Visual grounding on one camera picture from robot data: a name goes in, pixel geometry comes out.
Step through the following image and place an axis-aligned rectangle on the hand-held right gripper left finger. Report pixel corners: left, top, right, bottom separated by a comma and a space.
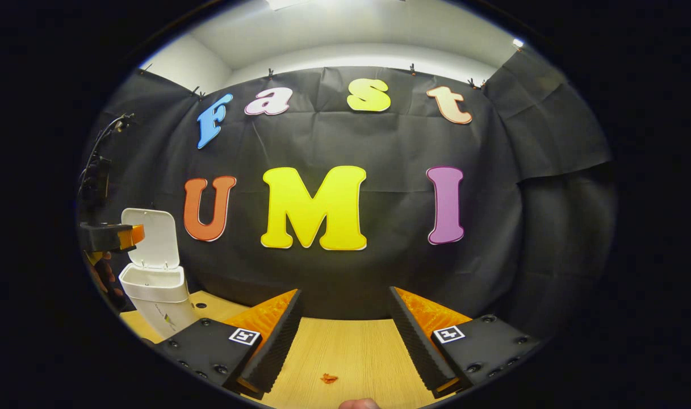
152, 288, 303, 400

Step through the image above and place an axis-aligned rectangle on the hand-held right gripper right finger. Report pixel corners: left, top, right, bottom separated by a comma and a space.
388, 286, 542, 398

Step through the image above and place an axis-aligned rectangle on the white desktop garbage bin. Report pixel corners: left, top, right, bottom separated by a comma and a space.
118, 208, 201, 340

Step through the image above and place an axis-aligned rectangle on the wooden desktop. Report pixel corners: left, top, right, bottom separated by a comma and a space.
120, 291, 459, 409

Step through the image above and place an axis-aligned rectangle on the black backdrop cloth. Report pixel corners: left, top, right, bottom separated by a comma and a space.
76, 48, 617, 341

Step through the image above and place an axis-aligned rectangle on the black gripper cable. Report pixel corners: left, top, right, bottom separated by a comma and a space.
78, 112, 137, 188

